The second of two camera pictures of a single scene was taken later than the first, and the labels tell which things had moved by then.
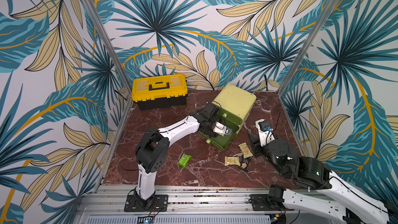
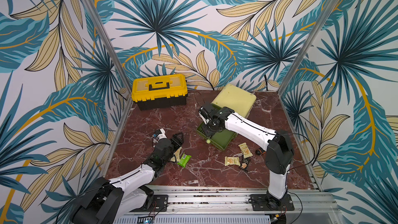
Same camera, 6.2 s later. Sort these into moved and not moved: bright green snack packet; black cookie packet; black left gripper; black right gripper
Moved: black left gripper; black right gripper
Not moved: bright green snack packet; black cookie packet
